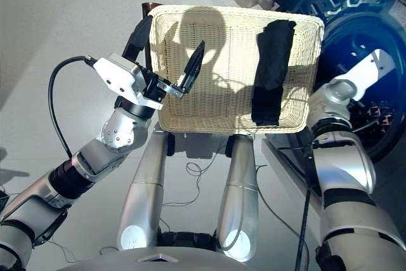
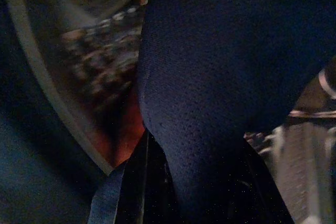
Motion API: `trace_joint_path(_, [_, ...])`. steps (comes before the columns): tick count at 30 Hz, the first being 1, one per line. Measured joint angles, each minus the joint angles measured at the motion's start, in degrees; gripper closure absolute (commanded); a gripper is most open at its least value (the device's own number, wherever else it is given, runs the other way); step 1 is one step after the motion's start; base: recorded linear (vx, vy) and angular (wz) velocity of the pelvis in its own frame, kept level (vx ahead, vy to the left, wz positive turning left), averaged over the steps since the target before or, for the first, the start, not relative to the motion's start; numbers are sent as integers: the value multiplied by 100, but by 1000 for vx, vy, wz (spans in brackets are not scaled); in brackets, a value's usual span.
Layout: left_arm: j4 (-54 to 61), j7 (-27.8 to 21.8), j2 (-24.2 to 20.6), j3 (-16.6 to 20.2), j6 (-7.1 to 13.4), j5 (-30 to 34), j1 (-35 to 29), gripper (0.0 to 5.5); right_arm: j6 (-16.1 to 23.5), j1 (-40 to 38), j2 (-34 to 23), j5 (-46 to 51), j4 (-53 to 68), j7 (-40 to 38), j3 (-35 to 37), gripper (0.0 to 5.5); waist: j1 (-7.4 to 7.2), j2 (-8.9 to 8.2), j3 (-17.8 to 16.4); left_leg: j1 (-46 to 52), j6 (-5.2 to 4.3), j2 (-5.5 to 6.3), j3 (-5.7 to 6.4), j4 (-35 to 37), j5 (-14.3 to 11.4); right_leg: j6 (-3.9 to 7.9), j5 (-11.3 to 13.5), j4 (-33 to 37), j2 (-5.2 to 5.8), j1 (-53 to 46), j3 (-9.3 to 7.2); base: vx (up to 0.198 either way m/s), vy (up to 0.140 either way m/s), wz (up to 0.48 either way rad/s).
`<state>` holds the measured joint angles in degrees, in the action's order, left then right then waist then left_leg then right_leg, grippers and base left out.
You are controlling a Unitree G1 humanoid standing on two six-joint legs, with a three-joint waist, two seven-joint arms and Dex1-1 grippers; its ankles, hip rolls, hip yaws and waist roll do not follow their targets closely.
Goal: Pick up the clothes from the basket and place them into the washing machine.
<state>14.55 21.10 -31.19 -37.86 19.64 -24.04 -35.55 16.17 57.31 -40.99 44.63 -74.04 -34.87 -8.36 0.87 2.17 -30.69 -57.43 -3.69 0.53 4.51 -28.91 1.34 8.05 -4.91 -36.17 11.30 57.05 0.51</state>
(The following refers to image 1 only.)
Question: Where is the black cloth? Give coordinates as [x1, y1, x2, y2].
[251, 19, 298, 127]

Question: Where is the dark brown basket stand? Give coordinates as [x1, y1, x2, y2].
[141, 2, 157, 69]

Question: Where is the pale woven laundry basket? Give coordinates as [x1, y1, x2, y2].
[147, 4, 325, 135]

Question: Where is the grey washing machine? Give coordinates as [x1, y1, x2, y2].
[261, 0, 406, 221]

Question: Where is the black caster wheel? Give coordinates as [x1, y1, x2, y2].
[166, 133, 176, 157]
[225, 134, 237, 159]

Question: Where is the silver robot leg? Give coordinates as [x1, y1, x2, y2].
[217, 134, 260, 263]
[116, 133, 169, 252]

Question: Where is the grey robot torso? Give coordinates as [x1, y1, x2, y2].
[56, 230, 252, 271]

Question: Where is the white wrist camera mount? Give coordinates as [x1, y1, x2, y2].
[93, 53, 164, 110]
[329, 48, 397, 103]

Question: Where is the thin floor wire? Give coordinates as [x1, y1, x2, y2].
[161, 153, 223, 209]

